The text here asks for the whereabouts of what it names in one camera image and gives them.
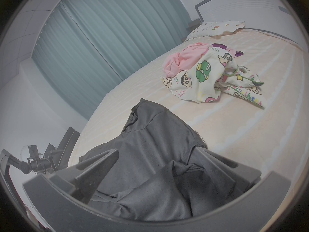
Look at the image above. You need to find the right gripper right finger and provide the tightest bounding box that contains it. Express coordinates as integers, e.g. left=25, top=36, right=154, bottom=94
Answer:
left=193, top=146, right=262, bottom=198

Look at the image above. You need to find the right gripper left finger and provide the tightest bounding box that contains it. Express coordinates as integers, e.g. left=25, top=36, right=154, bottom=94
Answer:
left=49, top=148, right=119, bottom=203

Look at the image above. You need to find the black T-shirt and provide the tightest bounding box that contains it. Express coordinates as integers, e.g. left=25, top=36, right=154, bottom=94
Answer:
left=78, top=98, right=244, bottom=222

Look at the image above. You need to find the bed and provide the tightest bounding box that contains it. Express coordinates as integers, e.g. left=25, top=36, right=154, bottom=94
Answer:
left=69, top=0, right=309, bottom=185

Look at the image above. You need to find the black chest of drawers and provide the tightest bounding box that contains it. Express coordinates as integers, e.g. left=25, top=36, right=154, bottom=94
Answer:
left=43, top=127, right=80, bottom=171

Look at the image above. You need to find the white printed pyjama garment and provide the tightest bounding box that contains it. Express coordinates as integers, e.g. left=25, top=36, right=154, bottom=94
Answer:
left=160, top=48, right=266, bottom=109

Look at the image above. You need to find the blue-green curtain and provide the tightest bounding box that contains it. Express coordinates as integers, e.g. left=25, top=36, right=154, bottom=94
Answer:
left=61, top=0, right=193, bottom=82
left=31, top=5, right=122, bottom=120

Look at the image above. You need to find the pink garment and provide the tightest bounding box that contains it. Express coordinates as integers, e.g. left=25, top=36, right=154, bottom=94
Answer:
left=163, top=42, right=210, bottom=78

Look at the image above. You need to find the purple garment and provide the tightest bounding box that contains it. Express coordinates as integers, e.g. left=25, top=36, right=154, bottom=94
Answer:
left=212, top=43, right=244, bottom=57

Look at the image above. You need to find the white printed pillow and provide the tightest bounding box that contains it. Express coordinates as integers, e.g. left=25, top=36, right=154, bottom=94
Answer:
left=185, top=20, right=245, bottom=42

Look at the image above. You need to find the grey bedside table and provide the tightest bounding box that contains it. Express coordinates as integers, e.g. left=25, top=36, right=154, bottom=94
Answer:
left=187, top=18, right=202, bottom=31

